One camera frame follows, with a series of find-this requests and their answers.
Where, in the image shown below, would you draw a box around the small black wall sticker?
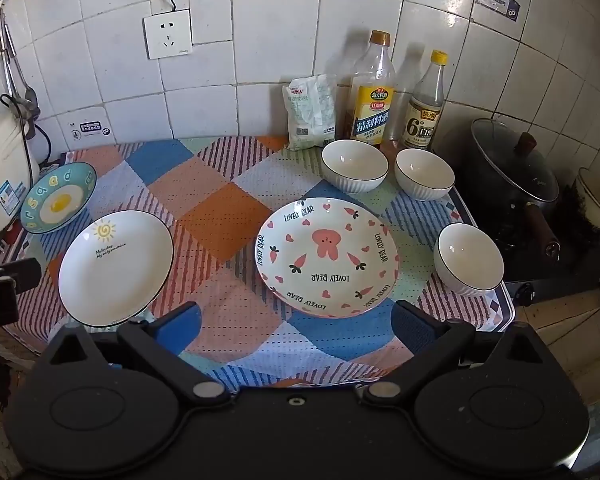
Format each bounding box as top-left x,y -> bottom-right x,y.
71,120 -> 110,141

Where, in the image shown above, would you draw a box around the hanging metal tongs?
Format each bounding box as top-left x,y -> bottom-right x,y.
0,0 -> 42,128

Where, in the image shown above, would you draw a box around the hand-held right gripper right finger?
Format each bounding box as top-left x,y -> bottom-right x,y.
360,300 -> 552,407

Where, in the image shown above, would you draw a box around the white blue wall sticker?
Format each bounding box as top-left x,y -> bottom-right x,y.
474,0 -> 523,24

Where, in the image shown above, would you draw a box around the clear vinegar bottle yellow cap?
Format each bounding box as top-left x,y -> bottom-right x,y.
403,50 -> 449,151

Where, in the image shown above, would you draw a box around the pink rabbit print plate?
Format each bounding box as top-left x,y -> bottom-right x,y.
256,198 -> 401,319

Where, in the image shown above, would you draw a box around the black rice cooker cable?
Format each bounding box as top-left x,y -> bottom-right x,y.
0,92 -> 61,168

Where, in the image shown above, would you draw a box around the cream enamel pot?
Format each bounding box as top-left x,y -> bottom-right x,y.
574,167 -> 600,229

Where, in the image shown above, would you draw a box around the white wall socket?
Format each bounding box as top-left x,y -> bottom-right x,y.
143,8 -> 193,61

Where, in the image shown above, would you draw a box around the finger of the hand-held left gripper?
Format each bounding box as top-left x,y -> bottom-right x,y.
0,258 -> 44,293

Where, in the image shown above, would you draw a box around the white sun print plate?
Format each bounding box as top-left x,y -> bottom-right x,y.
58,210 -> 175,326

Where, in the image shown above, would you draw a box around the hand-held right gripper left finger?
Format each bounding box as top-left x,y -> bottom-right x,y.
49,302 -> 232,409

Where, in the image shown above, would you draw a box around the white ribbed bowl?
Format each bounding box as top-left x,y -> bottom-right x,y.
321,139 -> 390,195
433,222 -> 506,296
395,148 -> 456,202

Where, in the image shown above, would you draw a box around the white rice cooker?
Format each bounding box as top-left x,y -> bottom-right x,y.
0,112 -> 41,242

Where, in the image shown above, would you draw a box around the black stove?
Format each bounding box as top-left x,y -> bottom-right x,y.
497,195 -> 600,301

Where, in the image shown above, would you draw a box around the teal fried egg plate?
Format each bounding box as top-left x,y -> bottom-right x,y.
20,162 -> 98,234

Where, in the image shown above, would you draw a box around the patchwork tablecloth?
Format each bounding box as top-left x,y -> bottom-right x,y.
0,135 -> 514,392

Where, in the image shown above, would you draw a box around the black pot with glass lid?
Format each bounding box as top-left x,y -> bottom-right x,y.
470,117 -> 562,262

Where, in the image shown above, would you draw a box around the yellow label cooking wine bottle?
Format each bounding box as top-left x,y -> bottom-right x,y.
349,30 -> 398,148

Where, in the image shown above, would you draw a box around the white salt bag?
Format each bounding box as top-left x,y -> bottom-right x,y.
281,74 -> 339,152

